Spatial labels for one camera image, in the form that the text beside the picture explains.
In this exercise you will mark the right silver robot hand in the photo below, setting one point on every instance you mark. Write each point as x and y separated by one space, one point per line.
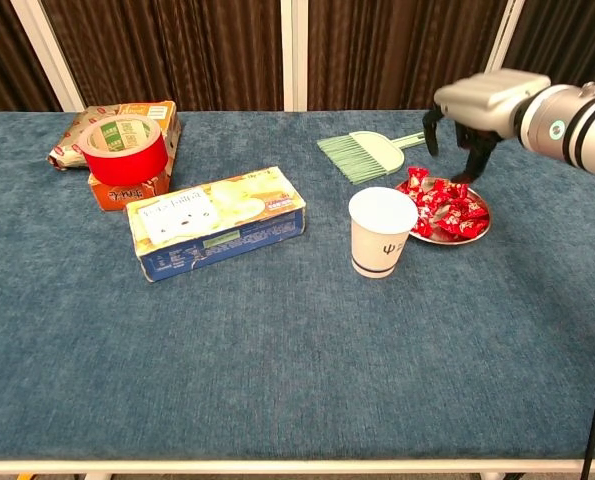
482 100

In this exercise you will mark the mint green hand brush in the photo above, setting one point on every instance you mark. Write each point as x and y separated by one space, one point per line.
372 150

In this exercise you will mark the silver metal plate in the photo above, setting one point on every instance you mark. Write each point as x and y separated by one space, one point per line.
452 241

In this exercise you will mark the white paper cup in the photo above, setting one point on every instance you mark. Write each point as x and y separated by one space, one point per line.
377 245

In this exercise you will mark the brown fabric divider panel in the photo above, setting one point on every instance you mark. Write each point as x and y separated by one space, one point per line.
567 30
2 50
177 50
402 50

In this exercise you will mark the long yellow blue box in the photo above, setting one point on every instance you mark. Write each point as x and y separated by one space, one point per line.
217 210

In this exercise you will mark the blue table cloth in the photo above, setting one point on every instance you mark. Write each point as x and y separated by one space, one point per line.
277 350

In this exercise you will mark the red tape roll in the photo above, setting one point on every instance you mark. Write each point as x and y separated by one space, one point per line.
127 167

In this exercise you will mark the orange cardboard box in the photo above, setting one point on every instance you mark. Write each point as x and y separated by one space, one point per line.
127 197

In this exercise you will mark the beige red snack packet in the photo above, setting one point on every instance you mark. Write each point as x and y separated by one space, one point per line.
67 145

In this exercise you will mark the white divider frame post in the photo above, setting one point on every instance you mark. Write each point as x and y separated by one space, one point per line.
294 50
503 35
48 55

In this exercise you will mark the white table frame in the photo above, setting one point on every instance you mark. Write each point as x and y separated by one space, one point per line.
277 466

